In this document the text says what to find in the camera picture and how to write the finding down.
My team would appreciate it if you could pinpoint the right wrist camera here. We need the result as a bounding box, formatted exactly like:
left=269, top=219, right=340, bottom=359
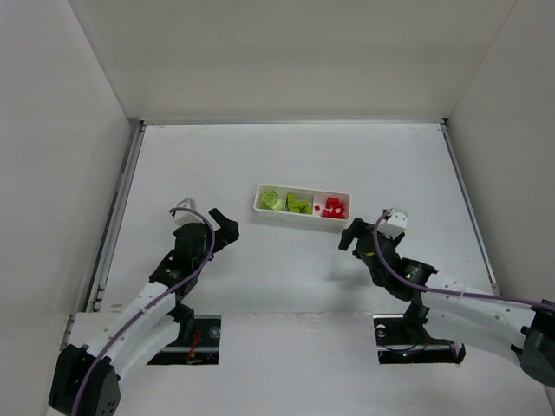
left=378, top=208, right=408, bottom=239

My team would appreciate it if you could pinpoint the red lego pile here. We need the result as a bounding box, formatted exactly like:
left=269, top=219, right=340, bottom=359
left=313, top=197, right=348, bottom=220

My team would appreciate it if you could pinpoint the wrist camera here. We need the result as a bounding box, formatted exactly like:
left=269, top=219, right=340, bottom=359
left=378, top=208, right=408, bottom=239
left=170, top=198, right=200, bottom=227

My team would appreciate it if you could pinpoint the white three-compartment tray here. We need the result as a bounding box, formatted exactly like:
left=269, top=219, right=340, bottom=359
left=253, top=184, right=352, bottom=230

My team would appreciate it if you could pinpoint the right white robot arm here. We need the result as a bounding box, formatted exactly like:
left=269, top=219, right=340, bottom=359
left=338, top=209, right=554, bottom=387

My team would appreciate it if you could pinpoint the lime green 2x2 lego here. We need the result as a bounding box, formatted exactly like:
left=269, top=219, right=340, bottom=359
left=258, top=189, right=284, bottom=211

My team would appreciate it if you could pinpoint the lime green 2x4 lego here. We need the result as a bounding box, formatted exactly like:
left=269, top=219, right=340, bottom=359
left=285, top=192, right=314, bottom=215

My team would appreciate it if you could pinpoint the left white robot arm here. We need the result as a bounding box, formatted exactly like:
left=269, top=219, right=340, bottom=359
left=48, top=206, right=239, bottom=415

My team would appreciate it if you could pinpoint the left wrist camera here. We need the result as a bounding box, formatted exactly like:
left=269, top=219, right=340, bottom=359
left=170, top=198, right=200, bottom=227

